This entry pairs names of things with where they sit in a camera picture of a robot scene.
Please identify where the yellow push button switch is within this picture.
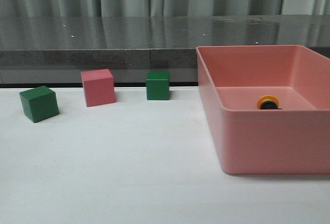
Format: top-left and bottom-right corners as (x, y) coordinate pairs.
(257, 95), (281, 110)

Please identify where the small green cube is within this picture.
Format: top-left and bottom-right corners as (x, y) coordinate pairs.
(146, 72), (170, 100)

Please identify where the pink cube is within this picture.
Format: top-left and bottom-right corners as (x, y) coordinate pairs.
(81, 69), (116, 107)

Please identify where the large green cube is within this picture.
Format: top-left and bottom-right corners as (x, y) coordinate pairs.
(20, 85), (59, 123)

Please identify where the grey stone ledge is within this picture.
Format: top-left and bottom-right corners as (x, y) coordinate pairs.
(1, 15), (329, 88)

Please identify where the pink plastic bin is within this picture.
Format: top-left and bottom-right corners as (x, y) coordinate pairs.
(196, 45), (329, 174)

